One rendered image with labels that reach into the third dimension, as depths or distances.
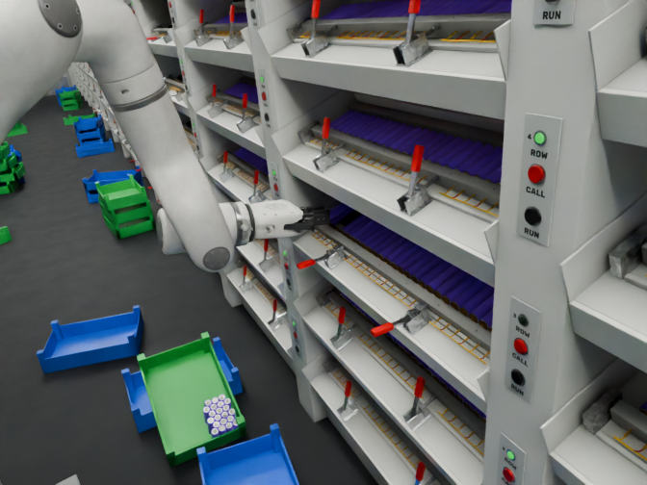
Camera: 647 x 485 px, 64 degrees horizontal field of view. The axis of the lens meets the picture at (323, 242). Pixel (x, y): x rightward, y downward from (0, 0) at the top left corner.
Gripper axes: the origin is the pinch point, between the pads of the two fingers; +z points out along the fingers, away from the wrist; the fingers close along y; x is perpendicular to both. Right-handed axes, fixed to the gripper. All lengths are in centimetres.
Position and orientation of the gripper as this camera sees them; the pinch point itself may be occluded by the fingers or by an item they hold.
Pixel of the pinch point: (317, 216)
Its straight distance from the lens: 106.0
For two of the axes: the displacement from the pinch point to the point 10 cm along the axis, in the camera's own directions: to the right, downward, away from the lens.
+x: -0.6, 9.3, 3.5
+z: 8.9, -1.2, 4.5
